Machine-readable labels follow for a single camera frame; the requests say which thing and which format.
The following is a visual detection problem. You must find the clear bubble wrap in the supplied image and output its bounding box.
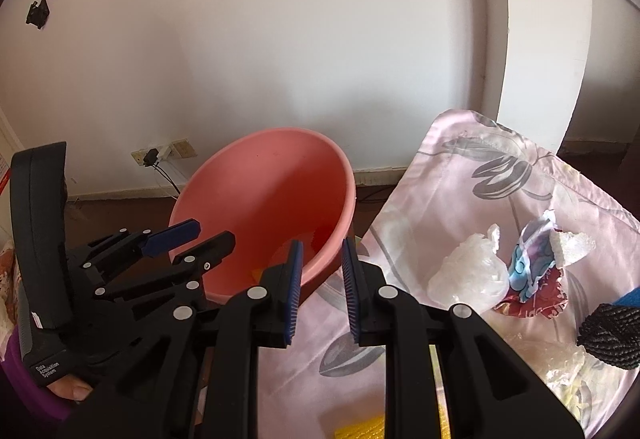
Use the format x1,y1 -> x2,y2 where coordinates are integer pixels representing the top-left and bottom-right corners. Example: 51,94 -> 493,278
504,334 -> 624,405

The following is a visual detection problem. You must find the floral red paper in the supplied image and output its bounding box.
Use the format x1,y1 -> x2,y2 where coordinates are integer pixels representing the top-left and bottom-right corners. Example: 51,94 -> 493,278
494,210 -> 568,319

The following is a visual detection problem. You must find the yellow foam fruit net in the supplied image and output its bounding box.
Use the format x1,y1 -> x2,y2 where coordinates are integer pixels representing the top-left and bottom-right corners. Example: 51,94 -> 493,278
334,407 -> 451,439

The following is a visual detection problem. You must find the white plastic bag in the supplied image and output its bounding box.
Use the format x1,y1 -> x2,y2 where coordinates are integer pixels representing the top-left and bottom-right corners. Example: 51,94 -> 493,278
426,225 -> 510,313

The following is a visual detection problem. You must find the black foam fruit net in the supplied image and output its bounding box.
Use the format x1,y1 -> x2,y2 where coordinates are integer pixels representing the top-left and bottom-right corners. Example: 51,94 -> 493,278
576,303 -> 640,370

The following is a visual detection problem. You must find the blue foam fruit net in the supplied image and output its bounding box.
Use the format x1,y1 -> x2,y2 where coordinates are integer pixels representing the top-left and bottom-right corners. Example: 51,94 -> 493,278
614,287 -> 640,309

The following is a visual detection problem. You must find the purple sleeve forearm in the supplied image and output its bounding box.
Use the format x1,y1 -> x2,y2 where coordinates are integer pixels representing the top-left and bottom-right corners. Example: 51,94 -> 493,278
1,327 -> 73,425

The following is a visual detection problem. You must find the person's left hand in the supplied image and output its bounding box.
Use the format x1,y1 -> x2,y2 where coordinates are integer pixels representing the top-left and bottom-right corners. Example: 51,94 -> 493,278
48,375 -> 92,402

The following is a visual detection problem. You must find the pink plastic basin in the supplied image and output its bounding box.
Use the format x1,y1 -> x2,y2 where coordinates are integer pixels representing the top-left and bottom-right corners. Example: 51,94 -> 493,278
169,128 -> 356,303

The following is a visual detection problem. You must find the pink floral tablecloth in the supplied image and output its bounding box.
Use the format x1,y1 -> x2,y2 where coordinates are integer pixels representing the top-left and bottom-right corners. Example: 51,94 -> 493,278
258,110 -> 639,438

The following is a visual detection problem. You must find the black plug with cable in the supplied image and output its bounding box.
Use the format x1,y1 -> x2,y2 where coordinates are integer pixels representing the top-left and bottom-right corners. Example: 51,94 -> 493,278
142,147 -> 180,195

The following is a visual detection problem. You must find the wall power outlet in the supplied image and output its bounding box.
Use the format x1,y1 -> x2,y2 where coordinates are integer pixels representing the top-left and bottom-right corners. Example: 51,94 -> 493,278
131,139 -> 198,167

